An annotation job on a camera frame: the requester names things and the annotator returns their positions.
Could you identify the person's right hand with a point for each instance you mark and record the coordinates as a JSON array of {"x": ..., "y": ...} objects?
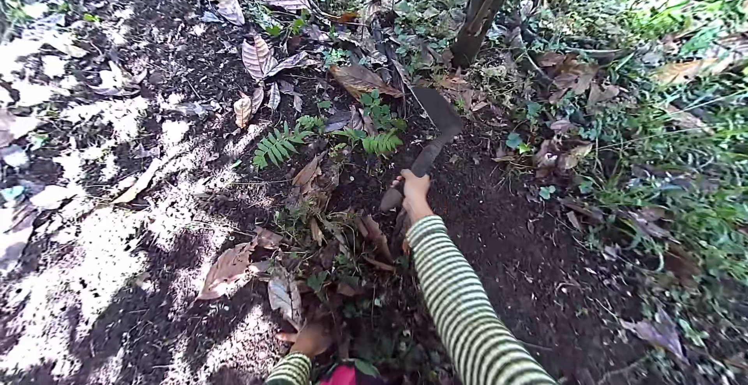
[{"x": 417, "y": 188}]

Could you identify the person's left hand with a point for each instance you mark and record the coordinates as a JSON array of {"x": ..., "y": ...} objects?
[{"x": 314, "y": 340}]

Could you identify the person's left fingers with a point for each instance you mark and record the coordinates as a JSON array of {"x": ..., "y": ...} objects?
[{"x": 286, "y": 336}]

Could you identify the person's right fingers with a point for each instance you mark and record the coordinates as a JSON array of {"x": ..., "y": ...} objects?
[{"x": 398, "y": 180}]

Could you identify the dark curved machete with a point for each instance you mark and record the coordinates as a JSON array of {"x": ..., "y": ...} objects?
[{"x": 437, "y": 115}]

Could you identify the person's left forearm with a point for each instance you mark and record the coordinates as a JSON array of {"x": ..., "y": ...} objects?
[{"x": 291, "y": 370}]

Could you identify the green fern frond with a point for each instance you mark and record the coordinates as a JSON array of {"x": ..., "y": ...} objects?
[
  {"x": 383, "y": 143},
  {"x": 277, "y": 147}
]

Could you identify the person's body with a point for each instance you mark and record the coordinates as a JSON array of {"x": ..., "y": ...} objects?
[{"x": 340, "y": 375}]

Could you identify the small green broad-leaved plant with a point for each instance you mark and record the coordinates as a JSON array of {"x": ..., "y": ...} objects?
[{"x": 376, "y": 110}]

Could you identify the scattered dry brown leaves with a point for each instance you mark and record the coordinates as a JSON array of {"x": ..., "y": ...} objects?
[{"x": 227, "y": 271}]

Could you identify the brown tree trunk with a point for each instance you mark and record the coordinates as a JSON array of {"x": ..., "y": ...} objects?
[{"x": 480, "y": 17}]

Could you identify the green grass and weeds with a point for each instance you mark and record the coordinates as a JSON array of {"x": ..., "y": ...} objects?
[{"x": 686, "y": 180}]

